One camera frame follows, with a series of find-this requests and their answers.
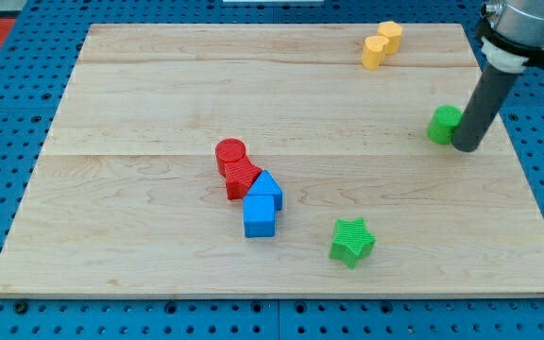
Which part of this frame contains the green star block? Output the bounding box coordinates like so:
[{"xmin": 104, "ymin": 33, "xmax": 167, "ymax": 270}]
[{"xmin": 330, "ymin": 217, "xmax": 377, "ymax": 269}]

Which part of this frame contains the red star block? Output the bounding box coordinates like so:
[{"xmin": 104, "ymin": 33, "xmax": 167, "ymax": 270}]
[{"xmin": 224, "ymin": 157, "xmax": 263, "ymax": 200}]

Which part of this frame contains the red cylinder block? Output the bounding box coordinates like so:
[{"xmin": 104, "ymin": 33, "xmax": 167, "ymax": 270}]
[{"xmin": 214, "ymin": 138, "xmax": 247, "ymax": 178}]

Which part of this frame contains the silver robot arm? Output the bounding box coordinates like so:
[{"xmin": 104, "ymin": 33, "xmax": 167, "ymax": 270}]
[{"xmin": 451, "ymin": 0, "xmax": 544, "ymax": 152}]

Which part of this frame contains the blue triangle block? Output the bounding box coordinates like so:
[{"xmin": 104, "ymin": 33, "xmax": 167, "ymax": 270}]
[{"xmin": 247, "ymin": 170, "xmax": 283, "ymax": 211}]

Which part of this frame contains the yellow hexagon block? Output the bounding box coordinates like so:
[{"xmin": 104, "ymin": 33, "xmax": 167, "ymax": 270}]
[{"xmin": 378, "ymin": 21, "xmax": 403, "ymax": 55}]

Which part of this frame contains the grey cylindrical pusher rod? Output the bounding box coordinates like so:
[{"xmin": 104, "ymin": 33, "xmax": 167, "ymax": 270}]
[{"xmin": 451, "ymin": 62, "xmax": 519, "ymax": 152}]

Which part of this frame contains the wooden board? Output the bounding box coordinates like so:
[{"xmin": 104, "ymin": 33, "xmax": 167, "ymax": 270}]
[{"xmin": 0, "ymin": 24, "xmax": 544, "ymax": 299}]

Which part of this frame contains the yellow heart block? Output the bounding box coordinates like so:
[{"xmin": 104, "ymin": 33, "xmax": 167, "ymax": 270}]
[{"xmin": 361, "ymin": 35, "xmax": 389, "ymax": 70}]

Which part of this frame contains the white and black rod mount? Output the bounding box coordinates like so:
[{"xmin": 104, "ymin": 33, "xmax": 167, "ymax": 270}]
[{"xmin": 476, "ymin": 19, "xmax": 544, "ymax": 74}]

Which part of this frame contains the green cylinder block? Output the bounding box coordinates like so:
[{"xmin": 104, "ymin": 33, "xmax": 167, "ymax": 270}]
[{"xmin": 427, "ymin": 105, "xmax": 463, "ymax": 145}]

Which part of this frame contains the blue cube block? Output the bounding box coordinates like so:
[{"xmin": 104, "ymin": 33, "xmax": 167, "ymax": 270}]
[{"xmin": 243, "ymin": 195, "xmax": 276, "ymax": 238}]

